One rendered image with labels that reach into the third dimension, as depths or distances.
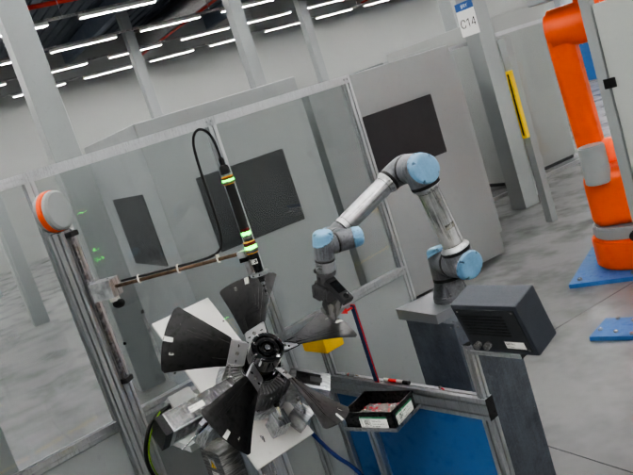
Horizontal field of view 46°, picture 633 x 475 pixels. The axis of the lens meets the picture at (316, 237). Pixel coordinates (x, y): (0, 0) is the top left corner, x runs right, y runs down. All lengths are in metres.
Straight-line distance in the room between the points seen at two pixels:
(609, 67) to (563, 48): 2.61
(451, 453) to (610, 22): 1.95
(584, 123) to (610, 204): 0.68
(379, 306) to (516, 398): 1.02
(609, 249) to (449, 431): 3.60
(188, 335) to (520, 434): 1.45
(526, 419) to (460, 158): 4.22
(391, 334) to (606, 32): 1.79
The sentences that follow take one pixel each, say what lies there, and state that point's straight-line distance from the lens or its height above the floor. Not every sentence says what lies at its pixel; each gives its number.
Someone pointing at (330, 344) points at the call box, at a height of 1.01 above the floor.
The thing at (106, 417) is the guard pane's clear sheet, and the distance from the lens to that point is 3.23.
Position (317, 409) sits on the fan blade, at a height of 1.00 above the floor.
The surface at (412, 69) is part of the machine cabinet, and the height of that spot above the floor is 1.98.
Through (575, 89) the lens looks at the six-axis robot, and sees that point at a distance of 6.29.
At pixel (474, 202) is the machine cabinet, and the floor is 0.63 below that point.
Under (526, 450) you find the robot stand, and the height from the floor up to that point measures 0.35.
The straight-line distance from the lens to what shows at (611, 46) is 3.62.
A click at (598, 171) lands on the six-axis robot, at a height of 0.84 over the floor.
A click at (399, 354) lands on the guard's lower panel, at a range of 4.07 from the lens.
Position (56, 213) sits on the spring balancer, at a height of 1.87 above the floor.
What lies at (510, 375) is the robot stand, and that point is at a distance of 3.21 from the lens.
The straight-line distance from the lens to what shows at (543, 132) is 10.18.
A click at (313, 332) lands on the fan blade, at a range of 2.77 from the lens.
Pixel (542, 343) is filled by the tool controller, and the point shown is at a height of 1.08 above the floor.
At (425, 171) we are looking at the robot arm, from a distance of 2.82.
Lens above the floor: 1.96
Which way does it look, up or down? 10 degrees down
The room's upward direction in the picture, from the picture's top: 18 degrees counter-clockwise
